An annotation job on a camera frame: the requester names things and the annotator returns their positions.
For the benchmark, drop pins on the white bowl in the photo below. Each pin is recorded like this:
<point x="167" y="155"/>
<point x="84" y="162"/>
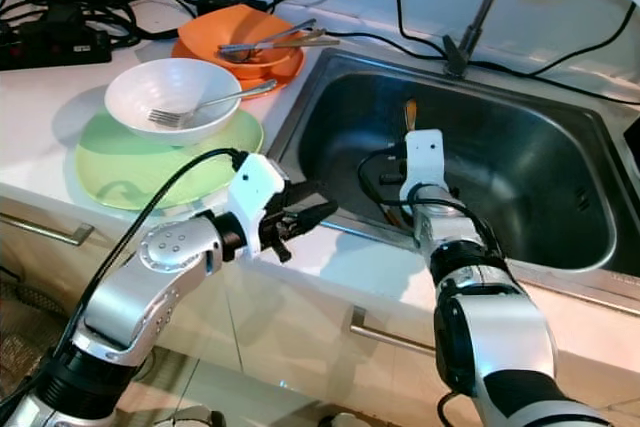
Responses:
<point x="160" y="87"/>

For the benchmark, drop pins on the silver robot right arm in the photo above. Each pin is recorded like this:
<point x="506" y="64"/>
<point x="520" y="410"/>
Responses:
<point x="510" y="337"/>

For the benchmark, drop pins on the white kitchen cabinet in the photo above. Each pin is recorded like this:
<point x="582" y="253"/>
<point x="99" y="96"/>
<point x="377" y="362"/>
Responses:
<point x="260" y="327"/>

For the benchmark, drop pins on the brown wooden chopstick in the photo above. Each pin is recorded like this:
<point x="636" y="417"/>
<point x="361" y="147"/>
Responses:
<point x="389" y="215"/>
<point x="410" y="115"/>

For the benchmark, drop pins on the stainless steel sink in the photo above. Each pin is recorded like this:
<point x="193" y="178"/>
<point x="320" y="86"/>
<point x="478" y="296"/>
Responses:
<point x="510" y="167"/>

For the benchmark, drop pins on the silver metal fork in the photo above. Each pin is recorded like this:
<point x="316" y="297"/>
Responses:
<point x="228" y="99"/>

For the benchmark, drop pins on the light green plate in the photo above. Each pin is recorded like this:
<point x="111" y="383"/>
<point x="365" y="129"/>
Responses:
<point x="130" y="175"/>

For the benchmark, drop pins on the silver metal cutlery piece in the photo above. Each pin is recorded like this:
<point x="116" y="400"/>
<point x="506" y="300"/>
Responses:
<point x="290" y="45"/>
<point x="295" y="29"/>

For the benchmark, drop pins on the grey robot right foot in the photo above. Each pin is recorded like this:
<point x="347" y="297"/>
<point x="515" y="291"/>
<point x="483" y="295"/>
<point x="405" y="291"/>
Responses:
<point x="345" y="420"/>

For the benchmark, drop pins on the grey robot foot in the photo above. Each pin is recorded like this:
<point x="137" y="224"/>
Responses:
<point x="345" y="420"/>
<point x="185" y="417"/>

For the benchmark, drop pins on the grey robot left foot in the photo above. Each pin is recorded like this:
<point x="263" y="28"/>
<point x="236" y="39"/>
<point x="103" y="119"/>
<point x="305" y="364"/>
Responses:
<point x="185" y="417"/>

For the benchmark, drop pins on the grey metal pole with base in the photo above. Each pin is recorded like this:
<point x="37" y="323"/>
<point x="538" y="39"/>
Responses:
<point x="485" y="2"/>

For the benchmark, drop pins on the orange bowl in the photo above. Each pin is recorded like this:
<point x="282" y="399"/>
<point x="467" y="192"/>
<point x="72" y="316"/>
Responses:
<point x="210" y="35"/>

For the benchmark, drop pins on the small black box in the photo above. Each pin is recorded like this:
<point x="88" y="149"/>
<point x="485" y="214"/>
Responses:
<point x="230" y="2"/>

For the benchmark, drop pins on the black power strip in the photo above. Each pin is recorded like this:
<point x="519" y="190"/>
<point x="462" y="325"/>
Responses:
<point x="60" y="47"/>

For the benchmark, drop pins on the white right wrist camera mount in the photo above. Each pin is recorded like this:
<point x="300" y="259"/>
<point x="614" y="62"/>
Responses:
<point x="425" y="157"/>

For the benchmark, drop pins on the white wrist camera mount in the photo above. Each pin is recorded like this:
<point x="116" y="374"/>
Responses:
<point x="255" y="187"/>
<point x="425" y="157"/>

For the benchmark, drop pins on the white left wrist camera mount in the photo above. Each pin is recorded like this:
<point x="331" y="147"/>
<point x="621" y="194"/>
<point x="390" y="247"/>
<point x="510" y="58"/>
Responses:
<point x="255" y="187"/>

